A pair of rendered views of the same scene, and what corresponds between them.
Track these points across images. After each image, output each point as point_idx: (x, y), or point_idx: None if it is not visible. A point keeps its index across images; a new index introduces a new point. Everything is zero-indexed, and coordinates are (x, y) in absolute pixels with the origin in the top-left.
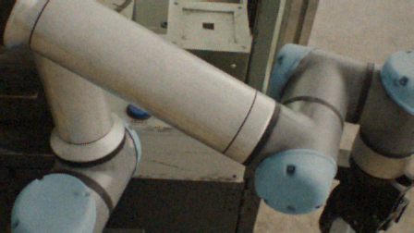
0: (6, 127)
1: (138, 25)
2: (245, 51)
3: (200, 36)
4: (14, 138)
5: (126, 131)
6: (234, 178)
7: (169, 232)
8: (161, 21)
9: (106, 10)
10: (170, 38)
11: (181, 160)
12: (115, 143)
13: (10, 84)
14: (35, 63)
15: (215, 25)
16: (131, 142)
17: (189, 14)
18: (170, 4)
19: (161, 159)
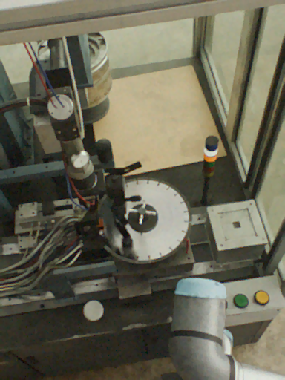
0: (134, 307)
1: (277, 378)
2: (264, 242)
3: (234, 235)
4: (142, 315)
5: (225, 335)
6: (272, 318)
7: (225, 327)
8: (193, 200)
9: (264, 378)
10: (218, 242)
11: (243, 319)
12: (228, 354)
13: (133, 286)
14: (143, 270)
15: (240, 223)
16: (229, 340)
17: (223, 217)
18: (208, 211)
19: (232, 321)
